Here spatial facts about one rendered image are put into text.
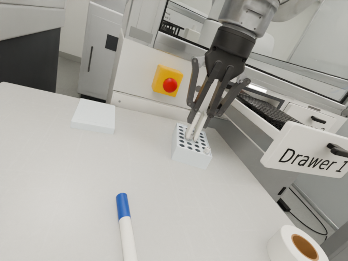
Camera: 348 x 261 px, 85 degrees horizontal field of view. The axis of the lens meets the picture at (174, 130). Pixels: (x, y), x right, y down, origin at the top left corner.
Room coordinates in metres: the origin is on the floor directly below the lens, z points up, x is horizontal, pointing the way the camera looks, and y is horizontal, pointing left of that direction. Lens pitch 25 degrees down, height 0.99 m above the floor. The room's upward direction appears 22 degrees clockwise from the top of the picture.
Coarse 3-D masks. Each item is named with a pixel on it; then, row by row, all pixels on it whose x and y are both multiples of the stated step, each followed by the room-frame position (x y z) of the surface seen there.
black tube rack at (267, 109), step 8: (240, 96) 0.64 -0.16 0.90; (248, 96) 0.71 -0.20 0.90; (248, 104) 0.58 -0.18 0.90; (256, 104) 0.61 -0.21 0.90; (264, 104) 0.68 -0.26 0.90; (256, 112) 0.64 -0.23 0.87; (264, 112) 0.54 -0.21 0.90; (272, 112) 0.58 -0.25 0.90; (280, 112) 0.64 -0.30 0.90; (288, 120) 0.56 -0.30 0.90; (296, 120) 0.62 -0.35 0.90; (280, 128) 0.55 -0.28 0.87
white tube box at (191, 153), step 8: (176, 128) 0.44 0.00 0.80; (184, 128) 0.46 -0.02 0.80; (176, 136) 0.40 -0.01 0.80; (184, 136) 0.42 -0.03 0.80; (200, 136) 0.46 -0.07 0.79; (176, 144) 0.36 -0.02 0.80; (184, 144) 0.38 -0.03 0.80; (192, 144) 0.39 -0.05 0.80; (200, 144) 0.41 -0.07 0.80; (208, 144) 0.42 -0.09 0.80; (176, 152) 0.35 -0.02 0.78; (184, 152) 0.36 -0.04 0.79; (192, 152) 0.36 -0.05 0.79; (200, 152) 0.37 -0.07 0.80; (176, 160) 0.36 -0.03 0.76; (184, 160) 0.36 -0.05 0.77; (192, 160) 0.36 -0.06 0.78; (200, 160) 0.36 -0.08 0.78; (208, 160) 0.37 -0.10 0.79
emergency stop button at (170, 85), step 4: (168, 80) 0.51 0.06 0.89; (172, 80) 0.51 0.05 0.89; (164, 84) 0.50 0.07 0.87; (168, 84) 0.50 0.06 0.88; (172, 84) 0.51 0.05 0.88; (176, 84) 0.52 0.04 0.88; (164, 88) 0.51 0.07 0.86; (168, 88) 0.51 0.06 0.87; (172, 88) 0.51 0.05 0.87; (176, 88) 0.52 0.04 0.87; (168, 92) 0.51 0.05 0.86
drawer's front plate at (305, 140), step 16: (288, 128) 0.38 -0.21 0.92; (304, 128) 0.39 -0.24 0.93; (272, 144) 0.39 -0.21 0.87; (288, 144) 0.38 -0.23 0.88; (304, 144) 0.40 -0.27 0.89; (320, 144) 0.42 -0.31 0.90; (272, 160) 0.38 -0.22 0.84; (320, 160) 0.44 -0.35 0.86; (336, 160) 0.46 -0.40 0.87; (336, 176) 0.48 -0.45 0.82
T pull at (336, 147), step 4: (328, 144) 0.42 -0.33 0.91; (332, 144) 0.42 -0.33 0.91; (336, 144) 0.43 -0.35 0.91; (332, 148) 0.39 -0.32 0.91; (336, 148) 0.39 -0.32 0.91; (340, 148) 0.41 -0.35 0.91; (332, 152) 0.39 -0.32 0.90; (336, 152) 0.39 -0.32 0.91; (340, 152) 0.39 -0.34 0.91; (344, 152) 0.39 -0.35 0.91; (344, 156) 0.40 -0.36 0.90
